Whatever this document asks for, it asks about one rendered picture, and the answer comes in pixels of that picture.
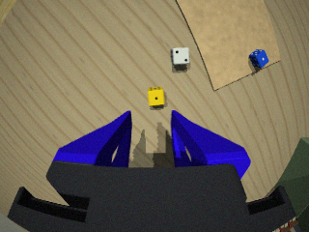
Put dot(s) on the blue die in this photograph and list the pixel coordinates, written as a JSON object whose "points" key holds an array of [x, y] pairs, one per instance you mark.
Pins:
{"points": [[258, 58]]}

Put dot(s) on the white dice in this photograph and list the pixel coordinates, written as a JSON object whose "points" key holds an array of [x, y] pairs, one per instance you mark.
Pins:
{"points": [[180, 55]]}

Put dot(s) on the yellow die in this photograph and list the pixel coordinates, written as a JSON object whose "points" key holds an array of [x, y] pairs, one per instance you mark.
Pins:
{"points": [[156, 96]]}

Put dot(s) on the tan mat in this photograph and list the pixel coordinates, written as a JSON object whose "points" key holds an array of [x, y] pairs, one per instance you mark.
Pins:
{"points": [[226, 32]]}

